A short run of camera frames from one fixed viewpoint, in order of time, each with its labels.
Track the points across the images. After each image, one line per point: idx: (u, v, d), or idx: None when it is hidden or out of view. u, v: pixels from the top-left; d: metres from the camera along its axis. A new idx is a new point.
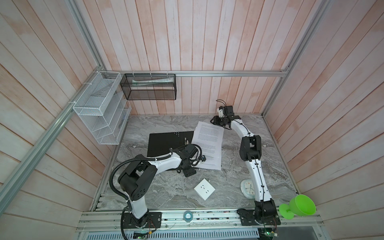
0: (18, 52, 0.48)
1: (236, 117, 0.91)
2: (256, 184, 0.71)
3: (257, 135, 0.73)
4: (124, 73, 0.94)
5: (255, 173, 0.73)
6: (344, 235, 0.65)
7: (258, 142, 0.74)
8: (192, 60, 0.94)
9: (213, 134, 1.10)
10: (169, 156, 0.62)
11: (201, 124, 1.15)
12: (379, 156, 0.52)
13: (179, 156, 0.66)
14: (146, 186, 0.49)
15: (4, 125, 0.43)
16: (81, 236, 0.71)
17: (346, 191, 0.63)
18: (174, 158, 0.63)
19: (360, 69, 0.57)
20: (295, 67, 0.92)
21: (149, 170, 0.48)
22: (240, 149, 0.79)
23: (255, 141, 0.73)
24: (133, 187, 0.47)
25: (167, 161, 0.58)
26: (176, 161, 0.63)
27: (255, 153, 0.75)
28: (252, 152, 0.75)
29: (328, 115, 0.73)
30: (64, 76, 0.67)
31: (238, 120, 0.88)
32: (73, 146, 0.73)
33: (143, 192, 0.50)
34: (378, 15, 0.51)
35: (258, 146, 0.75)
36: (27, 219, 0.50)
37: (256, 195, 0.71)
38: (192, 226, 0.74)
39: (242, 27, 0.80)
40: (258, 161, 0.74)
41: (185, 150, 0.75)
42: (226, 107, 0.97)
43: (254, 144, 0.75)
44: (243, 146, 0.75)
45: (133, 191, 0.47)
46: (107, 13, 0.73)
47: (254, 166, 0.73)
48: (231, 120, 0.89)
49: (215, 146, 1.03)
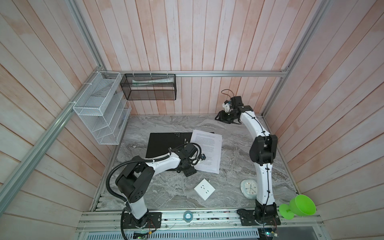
0: (18, 53, 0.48)
1: (248, 109, 0.76)
2: (262, 188, 0.67)
3: (273, 135, 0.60)
4: (124, 73, 0.94)
5: (263, 178, 0.66)
6: (344, 235, 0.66)
7: (274, 144, 0.63)
8: (192, 60, 0.94)
9: (209, 144, 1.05)
10: (167, 157, 0.60)
11: (196, 133, 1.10)
12: (379, 156, 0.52)
13: (178, 156, 0.65)
14: (144, 187, 0.48)
15: (4, 125, 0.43)
16: (81, 236, 0.71)
17: (346, 191, 0.63)
18: (172, 159, 0.61)
19: (360, 69, 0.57)
20: (295, 67, 0.92)
21: (144, 172, 0.47)
22: (251, 149, 0.67)
23: (271, 141, 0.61)
24: (129, 188, 0.47)
25: (165, 163, 0.57)
26: (174, 162, 0.62)
27: (268, 155, 0.65)
28: (265, 155, 0.65)
29: (328, 115, 0.73)
30: (65, 76, 0.67)
31: (250, 112, 0.75)
32: (73, 146, 0.73)
33: (141, 194, 0.49)
34: (378, 15, 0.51)
35: (274, 148, 0.64)
36: (27, 219, 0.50)
37: (258, 195, 0.70)
38: (192, 226, 0.74)
39: (242, 28, 0.81)
40: (269, 166, 0.66)
41: (184, 149, 0.74)
42: (236, 98, 0.84)
43: (269, 144, 0.67)
44: (255, 148, 0.64)
45: (130, 193, 0.46)
46: (107, 13, 0.73)
47: (264, 170, 0.66)
48: (241, 112, 0.76)
49: (211, 157, 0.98)
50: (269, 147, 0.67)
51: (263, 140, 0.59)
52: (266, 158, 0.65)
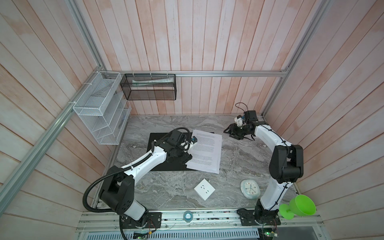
0: (18, 53, 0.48)
1: (263, 123, 0.70)
2: (271, 199, 0.62)
3: (298, 145, 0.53)
4: (124, 73, 0.94)
5: (276, 193, 0.59)
6: (344, 235, 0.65)
7: (298, 155, 0.52)
8: (192, 60, 0.94)
9: (209, 143, 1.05)
10: (148, 156, 0.54)
11: (196, 133, 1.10)
12: (379, 156, 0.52)
13: (163, 149, 0.59)
14: (129, 196, 0.46)
15: (4, 125, 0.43)
16: (81, 236, 0.71)
17: (346, 191, 0.63)
18: (156, 156, 0.56)
19: (360, 69, 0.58)
20: (294, 67, 0.92)
21: (124, 183, 0.43)
22: (272, 164, 0.56)
23: (295, 152, 0.54)
24: (115, 200, 0.43)
25: (148, 163, 0.52)
26: (159, 157, 0.56)
27: (293, 171, 0.52)
28: (288, 169, 0.53)
29: (328, 115, 0.73)
30: (65, 76, 0.67)
31: (266, 125, 0.68)
32: (73, 147, 0.73)
33: (129, 203, 0.47)
34: (378, 15, 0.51)
35: (300, 161, 0.52)
36: (27, 219, 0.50)
37: (264, 198, 0.67)
38: (192, 226, 0.74)
39: (242, 28, 0.81)
40: (289, 184, 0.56)
41: (171, 139, 0.68)
42: (249, 111, 0.79)
43: (293, 158, 0.56)
44: (276, 160, 0.53)
45: (116, 206, 0.43)
46: (107, 13, 0.73)
47: (280, 187, 0.57)
48: (255, 125, 0.70)
49: (211, 157, 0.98)
50: (293, 161, 0.55)
51: (285, 149, 0.52)
52: (291, 174, 0.52)
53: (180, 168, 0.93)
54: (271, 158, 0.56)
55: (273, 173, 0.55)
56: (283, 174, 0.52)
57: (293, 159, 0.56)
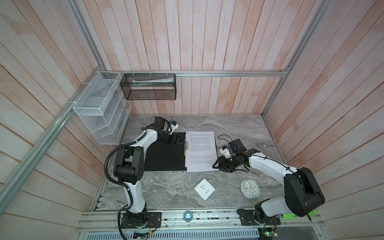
0: (18, 53, 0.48)
1: (253, 151, 0.66)
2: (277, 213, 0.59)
3: (304, 168, 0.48)
4: (124, 73, 0.94)
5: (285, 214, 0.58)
6: (344, 235, 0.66)
7: (311, 180, 0.46)
8: (192, 61, 0.95)
9: (204, 142, 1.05)
10: (145, 133, 0.66)
11: (190, 134, 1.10)
12: (379, 156, 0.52)
13: (154, 129, 0.71)
14: (142, 164, 0.56)
15: (4, 125, 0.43)
16: (81, 236, 0.71)
17: (346, 191, 0.63)
18: (151, 133, 0.67)
19: (360, 69, 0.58)
20: (295, 67, 0.92)
21: (135, 152, 0.52)
22: (287, 198, 0.48)
23: (306, 177, 0.46)
24: (131, 171, 0.52)
25: (147, 138, 0.63)
26: (154, 134, 0.69)
27: (315, 200, 0.45)
28: (309, 200, 0.45)
29: (328, 115, 0.73)
30: (65, 77, 0.67)
31: (259, 153, 0.64)
32: (73, 146, 0.73)
33: (142, 171, 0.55)
34: (378, 15, 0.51)
35: (315, 186, 0.46)
36: (27, 219, 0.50)
37: (266, 208, 0.64)
38: (192, 226, 0.74)
39: (242, 27, 0.80)
40: None
41: (155, 124, 0.80)
42: (234, 141, 0.73)
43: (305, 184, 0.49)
44: (291, 193, 0.45)
45: (134, 174, 0.51)
46: (107, 12, 0.73)
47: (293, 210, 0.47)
48: (249, 157, 0.64)
49: (211, 155, 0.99)
50: (308, 188, 0.48)
51: (296, 179, 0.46)
52: (314, 205, 0.45)
53: (180, 168, 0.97)
54: (284, 192, 0.48)
55: (293, 208, 0.47)
56: (305, 208, 0.44)
57: (306, 185, 0.49)
